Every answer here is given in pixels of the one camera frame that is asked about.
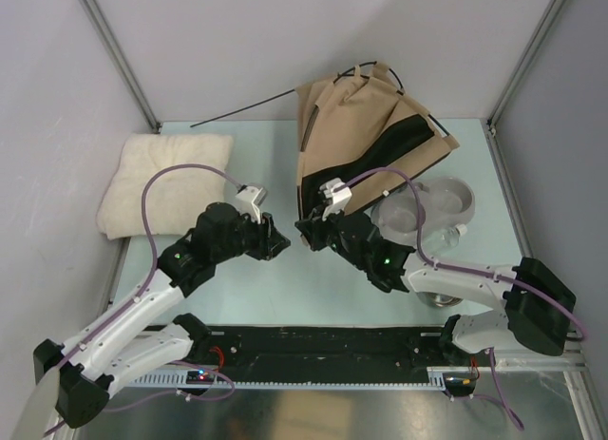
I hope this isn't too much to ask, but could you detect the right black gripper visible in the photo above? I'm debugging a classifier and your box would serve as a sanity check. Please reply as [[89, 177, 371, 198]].
[[297, 201, 368, 270]]

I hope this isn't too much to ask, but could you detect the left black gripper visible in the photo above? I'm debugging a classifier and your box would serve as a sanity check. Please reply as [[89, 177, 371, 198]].
[[212, 206, 290, 263]]

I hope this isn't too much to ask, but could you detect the black tent pole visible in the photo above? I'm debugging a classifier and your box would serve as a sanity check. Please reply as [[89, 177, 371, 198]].
[[189, 88, 295, 128], [296, 62, 450, 213]]

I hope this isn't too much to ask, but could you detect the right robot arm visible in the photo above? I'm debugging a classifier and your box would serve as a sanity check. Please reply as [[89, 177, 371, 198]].
[[295, 214, 576, 365]]

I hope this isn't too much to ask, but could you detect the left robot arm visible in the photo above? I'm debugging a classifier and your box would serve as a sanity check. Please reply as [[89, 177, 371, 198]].
[[33, 202, 291, 428]]

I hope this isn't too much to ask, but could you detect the grey double pet feeder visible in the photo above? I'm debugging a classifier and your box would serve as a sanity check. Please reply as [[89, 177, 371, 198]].
[[370, 177, 476, 246]]

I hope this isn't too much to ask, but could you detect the stainless steel pet bowl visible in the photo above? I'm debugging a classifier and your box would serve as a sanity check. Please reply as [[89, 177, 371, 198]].
[[418, 293, 463, 308]]

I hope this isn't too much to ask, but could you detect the white fluffy cushion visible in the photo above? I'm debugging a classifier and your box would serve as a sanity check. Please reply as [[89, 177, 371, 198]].
[[96, 134, 234, 239]]

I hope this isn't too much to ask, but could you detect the clear plastic water bottle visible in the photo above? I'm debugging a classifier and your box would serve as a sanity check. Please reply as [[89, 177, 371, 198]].
[[424, 223, 468, 254]]

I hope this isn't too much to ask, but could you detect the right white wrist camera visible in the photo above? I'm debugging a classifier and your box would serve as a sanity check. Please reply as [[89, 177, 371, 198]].
[[319, 178, 352, 220]]

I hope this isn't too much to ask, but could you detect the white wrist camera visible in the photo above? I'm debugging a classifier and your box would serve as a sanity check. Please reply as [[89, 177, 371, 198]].
[[319, 178, 352, 220], [235, 184, 268, 224]]

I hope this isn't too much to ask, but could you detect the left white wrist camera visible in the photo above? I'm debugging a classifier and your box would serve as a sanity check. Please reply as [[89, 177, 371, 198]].
[[235, 184, 268, 224]]

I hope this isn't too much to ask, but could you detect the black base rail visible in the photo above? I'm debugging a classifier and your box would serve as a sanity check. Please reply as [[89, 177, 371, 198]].
[[142, 323, 495, 384]]

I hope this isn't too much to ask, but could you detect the white slotted cable duct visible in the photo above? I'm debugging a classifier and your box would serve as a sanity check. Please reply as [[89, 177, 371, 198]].
[[127, 366, 476, 391]]

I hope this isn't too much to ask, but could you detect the left aluminium frame post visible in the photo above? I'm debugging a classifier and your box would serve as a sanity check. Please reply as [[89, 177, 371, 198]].
[[79, 0, 162, 134]]

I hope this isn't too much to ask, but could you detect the aluminium frame post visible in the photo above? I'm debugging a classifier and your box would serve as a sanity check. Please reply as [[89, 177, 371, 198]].
[[486, 0, 579, 137], [79, 0, 162, 134]]

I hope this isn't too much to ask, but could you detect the right aluminium frame post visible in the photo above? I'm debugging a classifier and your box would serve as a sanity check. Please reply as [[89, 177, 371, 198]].
[[486, 0, 579, 137]]

